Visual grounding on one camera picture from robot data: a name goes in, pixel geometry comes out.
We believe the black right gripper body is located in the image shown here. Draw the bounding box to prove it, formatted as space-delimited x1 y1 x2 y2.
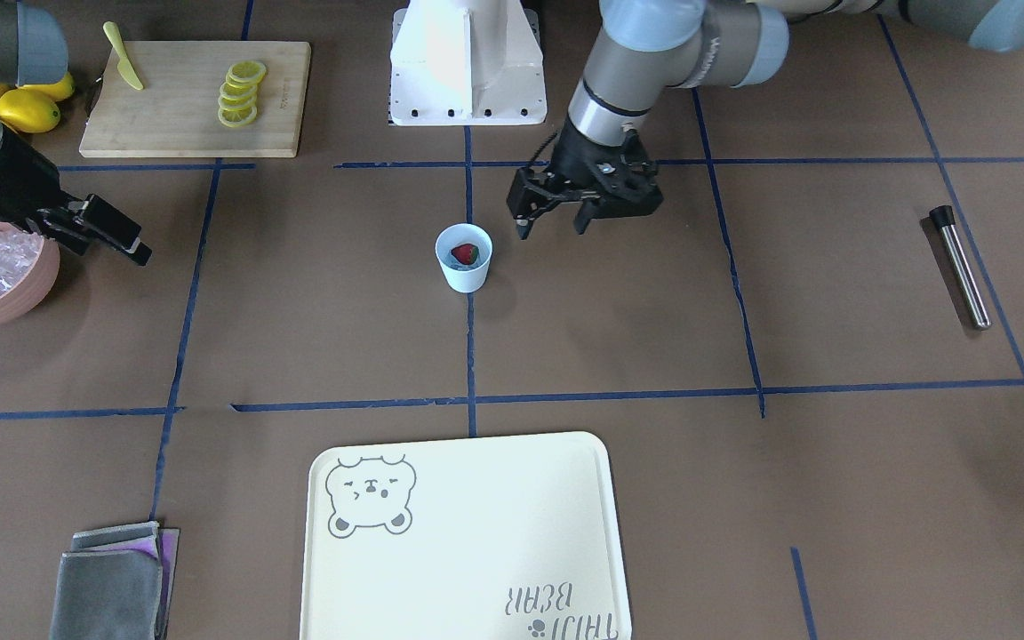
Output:
0 133 86 255

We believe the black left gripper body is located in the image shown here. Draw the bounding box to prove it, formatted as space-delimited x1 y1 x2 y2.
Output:
543 120 665 219

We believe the light blue plastic cup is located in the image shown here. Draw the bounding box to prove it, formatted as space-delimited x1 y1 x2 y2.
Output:
435 223 494 294

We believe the red strawberry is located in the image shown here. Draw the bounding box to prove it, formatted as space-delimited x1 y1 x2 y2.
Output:
450 243 481 270

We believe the steel muddler black handle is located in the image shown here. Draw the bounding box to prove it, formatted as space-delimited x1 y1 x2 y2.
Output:
928 205 992 331

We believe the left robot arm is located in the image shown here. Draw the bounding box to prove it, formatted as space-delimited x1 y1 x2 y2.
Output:
507 1 1024 239

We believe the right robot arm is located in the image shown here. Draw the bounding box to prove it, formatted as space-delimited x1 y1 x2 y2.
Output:
0 1 153 266

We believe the whole yellow lemon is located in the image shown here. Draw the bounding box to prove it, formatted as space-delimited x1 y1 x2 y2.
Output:
0 88 61 133

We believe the wooden cutting board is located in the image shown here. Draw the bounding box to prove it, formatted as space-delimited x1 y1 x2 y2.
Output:
80 41 312 158

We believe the yellow plastic knife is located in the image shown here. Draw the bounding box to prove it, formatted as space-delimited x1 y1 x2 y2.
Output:
102 20 145 91

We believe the lemon slice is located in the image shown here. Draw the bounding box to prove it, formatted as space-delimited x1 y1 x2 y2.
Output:
217 104 259 129
219 81 259 102
217 94 257 112
225 60 268 86

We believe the cream bear serving tray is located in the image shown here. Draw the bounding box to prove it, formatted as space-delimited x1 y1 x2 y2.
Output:
298 432 634 639

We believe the folded grey cloth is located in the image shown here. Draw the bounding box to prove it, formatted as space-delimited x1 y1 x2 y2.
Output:
49 520 181 639

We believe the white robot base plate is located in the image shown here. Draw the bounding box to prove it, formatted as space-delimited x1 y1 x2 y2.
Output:
388 1 548 127

